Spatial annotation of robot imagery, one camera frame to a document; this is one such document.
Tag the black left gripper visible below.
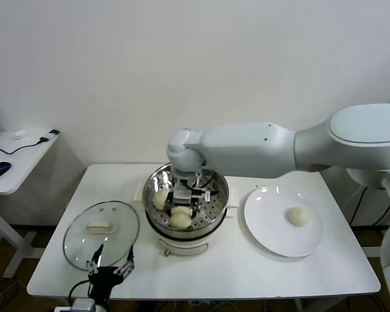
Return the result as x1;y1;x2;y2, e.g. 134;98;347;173
86;244;134;302

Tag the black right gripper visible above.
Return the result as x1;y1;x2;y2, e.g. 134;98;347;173
164;193;202;224

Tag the white steamed baozi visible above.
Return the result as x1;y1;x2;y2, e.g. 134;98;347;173
285;207;310;228
167;205;193;231
152;190;170;211

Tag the round glass pot lid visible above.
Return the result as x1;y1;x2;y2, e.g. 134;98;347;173
63;200;140;271

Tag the stainless steel steamer basket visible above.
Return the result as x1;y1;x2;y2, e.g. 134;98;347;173
142;159;230;232

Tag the white electric cooker base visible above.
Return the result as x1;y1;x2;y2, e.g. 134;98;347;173
133;182;241;257

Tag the round white plate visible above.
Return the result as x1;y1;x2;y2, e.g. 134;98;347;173
243;185;324;258

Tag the white side desk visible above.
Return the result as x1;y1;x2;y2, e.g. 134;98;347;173
0;130;60;279

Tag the grey black flat device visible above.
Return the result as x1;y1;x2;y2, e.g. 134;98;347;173
38;129;60;144

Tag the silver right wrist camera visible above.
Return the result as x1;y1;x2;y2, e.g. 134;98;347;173
172;187;212;204

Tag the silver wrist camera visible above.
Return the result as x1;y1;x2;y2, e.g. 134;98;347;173
172;187;212;204
55;298;96;312

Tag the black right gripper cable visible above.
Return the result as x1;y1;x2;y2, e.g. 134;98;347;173
181;175;222;196

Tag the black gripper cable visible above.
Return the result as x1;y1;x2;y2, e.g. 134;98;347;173
68;279;92;300
181;175;222;196

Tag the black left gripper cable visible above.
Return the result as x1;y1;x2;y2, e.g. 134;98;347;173
68;279;92;300

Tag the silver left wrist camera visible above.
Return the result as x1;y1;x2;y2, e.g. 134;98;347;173
55;298;96;312

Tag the black desk cable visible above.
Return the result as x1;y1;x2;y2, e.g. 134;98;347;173
0;138;49;156

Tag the black power cable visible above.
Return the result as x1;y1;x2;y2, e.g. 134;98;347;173
349;187;367;227

